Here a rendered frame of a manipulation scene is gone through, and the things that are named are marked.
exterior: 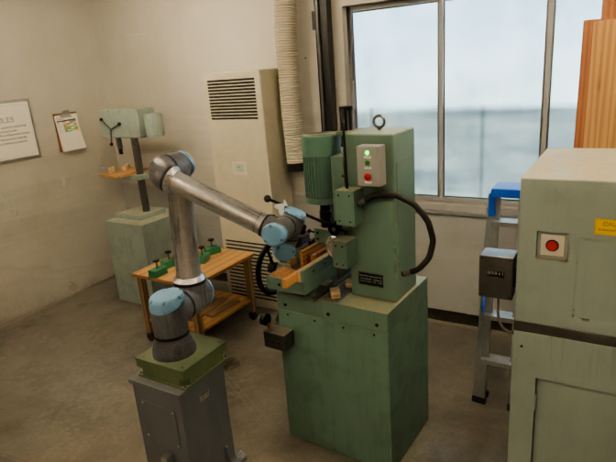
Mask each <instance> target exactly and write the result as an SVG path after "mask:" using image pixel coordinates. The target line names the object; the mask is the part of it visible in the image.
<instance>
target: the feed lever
mask: <svg viewBox="0 0 616 462"><path fill-rule="evenodd" d="M264 201H265V202H266V203H268V202H273V203H275V204H281V203H280V202H278V201H275V200H273V199H271V197H270V196H269V195H265V196H264ZM306 217H309V218H311V219H313V220H315V221H317V222H320V223H322V224H324V225H327V226H328V231H329V233H330V234H331V235H332V236H337V235H339V234H341V233H342V232H344V231H345V229H352V226H347V225H337V224H336V220H335V221H334V222H332V223H328V222H326V221H324V220H321V219H319V218H317V217H314V216H312V215H309V214H306Z"/></svg>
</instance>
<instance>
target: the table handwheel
mask: <svg viewBox="0 0 616 462"><path fill-rule="evenodd" d="M270 248H271V246H269V245H266V246H265V247H264V248H263V249H262V250H261V251H260V253H259V255H258V260H257V264H256V272H255V273H256V282H257V285H258V287H259V289H260V290H261V291H262V292H263V293H264V294H266V295H275V294H277V293H276V291H277V290H269V288H267V285H266V288H265V286H264V285H263V283H262V279H261V265H262V261H263V259H264V257H265V255H266V253H267V254H268V256H269V261H270V263H269V265H268V272H269V273H272V272H273V271H275V270H277V269H278V263H279V262H274V261H273V259H272V256H271V254H270Z"/></svg>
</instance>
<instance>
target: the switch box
mask: <svg viewBox="0 0 616 462"><path fill-rule="evenodd" d="M366 150H368V151H369V155H368V156H370V157H371V159H364V156H367V155H366V154H365V151H366ZM366 160H369V161H370V165H369V166H366V165H365V161H366ZM365 167H371V169H365ZM366 173H369V174H370V175H371V179H370V180H369V181H367V182H372V183H365V179H364V175H365V174H366ZM357 183H358V185H359V186H373V187H380V186H382V185H384V184H386V153H385V145H384V144H362V145H359V146H357Z"/></svg>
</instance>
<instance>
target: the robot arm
mask: <svg viewBox="0 0 616 462"><path fill-rule="evenodd" d="M194 170H195V164H194V161H193V158H192V157H191V156H190V155H189V154H188V153H186V152H184V151H172V152H171V153H168V154H164V155H160V156H157V157H156V158H155V159H153V160H152V161H151V162H150V164H149V166H148V176H149V178H150V180H151V181H152V183H153V184H154V185H155V186H156V187H157V188H158V189H160V190H161V191H163V192H165V193H166V197H167V205H168V212H169V219H170V232H171V240H172V247H173V255H174V262H175V269H176V276H175V277H174V278H173V279H172V283H173V288H168V289H162V290H159V291H156V292H155V293H153V294H152V295H151V296H150V298H149V300H148V304H149V307H148V308H149V312H150V318H151V323H152V328H153V334H154V338H155V340H154V344H153V348H152V356H153V358H154V359H155V360H157V361H158V362H163V363H170V362H176V361H180V360H183V359H186V358H188V357H190V356H191V355H192V354H193V353H194V352H195V351H196V348H197V347H196V343H195V340H194V339H193V337H192V335H191V333H190V330H189V325H188V321H189V320H190V319H192V318H193V317H194V316H195V315H197V314H198V313H199V312H201V311H202V309H204V308H206V307H207V306H208V305H209V303H210V302H211V301H212V300H213V298H214V295H215V294H214V291H215V290H214V286H213V284H212V282H210V281H209V280H208V279H207V278H206V276H205V274H203V273H202V272H201V265H200V257H199V248H198V240H197V232H196V223H195V215H194V207H193V203H196V204H199V205H200V206H202V207H204V208H206V209H208V210H210V211H212V212H214V213H216V214H218V215H221V216H222V217H224V218H226V219H228V220H230V221H232V222H234V223H236V224H238V225H240V226H243V227H244V228H246V229H248V230H250V231H252V232H254V233H256V234H258V235H259V236H260V237H262V239H263V241H264V242H265V243H266V244H267V245H269V246H272V253H273V255H274V257H275V258H276V259H277V260H279V261H289V260H291V259H292V258H293V257H294V255H295V252H296V250H295V246H296V244H297V241H298V238H299V236H300V235H303V234H305V230H306V225H305V224H304V221H305V218H306V213H305V212H304V211H302V210H300V209H298V208H296V207H292V206H288V204H287V202H286V200H284V203H278V204H275V205H274V207H275V208H276V209H277V210H279V214H280V215H281V217H278V216H275V214H265V213H263V212H261V211H260V210H258V209H256V208H254V207H252V206H250V205H248V204H246V203H242V202H240V201H239V200H237V199H235V198H233V197H231V196H229V195H227V194H225V193H223V192H220V191H218V190H217V189H215V188H213V187H211V186H208V185H206V184H204V183H202V182H200V181H197V180H196V179H194V178H192V177H191V175H192V174H193V172H194Z"/></svg>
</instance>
